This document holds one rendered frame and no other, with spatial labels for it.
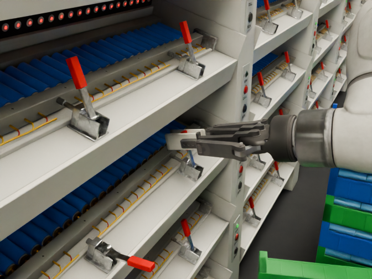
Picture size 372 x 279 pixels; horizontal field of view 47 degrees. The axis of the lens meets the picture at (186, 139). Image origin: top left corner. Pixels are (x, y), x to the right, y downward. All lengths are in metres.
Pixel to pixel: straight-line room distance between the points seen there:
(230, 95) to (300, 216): 0.82
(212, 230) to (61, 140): 0.56
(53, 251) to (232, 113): 0.48
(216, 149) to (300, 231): 0.89
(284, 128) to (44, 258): 0.38
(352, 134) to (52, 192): 0.40
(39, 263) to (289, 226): 1.11
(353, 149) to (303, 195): 1.12
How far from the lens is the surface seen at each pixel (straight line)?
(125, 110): 0.57
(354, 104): 0.65
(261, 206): 1.42
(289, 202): 1.68
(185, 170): 0.78
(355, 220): 1.16
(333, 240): 1.20
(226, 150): 0.68
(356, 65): 0.69
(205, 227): 0.98
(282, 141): 0.66
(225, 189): 0.98
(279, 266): 1.07
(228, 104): 0.89
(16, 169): 0.44
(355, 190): 1.12
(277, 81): 1.36
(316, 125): 0.64
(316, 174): 1.90
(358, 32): 0.71
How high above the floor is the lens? 0.89
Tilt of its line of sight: 25 degrees down
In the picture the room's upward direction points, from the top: straight up
